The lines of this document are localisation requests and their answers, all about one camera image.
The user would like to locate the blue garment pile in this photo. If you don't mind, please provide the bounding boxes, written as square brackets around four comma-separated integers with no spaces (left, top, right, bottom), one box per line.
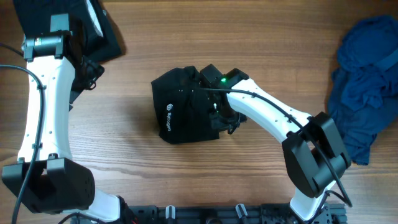
[328,16,397,166]

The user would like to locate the black t-shirt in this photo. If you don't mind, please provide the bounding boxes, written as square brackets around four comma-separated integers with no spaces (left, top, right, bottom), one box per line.
[151,66,219,144]

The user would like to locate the black mounting rail base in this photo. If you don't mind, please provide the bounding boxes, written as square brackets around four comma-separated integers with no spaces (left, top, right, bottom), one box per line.
[70,203,346,224]

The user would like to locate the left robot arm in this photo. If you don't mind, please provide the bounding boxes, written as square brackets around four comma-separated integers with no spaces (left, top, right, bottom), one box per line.
[2,14,122,223]

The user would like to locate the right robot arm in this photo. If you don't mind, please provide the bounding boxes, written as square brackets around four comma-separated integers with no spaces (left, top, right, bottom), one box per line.
[200,64,352,223]

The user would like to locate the folded black garment stack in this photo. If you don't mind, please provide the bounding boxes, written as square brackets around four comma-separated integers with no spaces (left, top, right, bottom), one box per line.
[13,0,122,62]

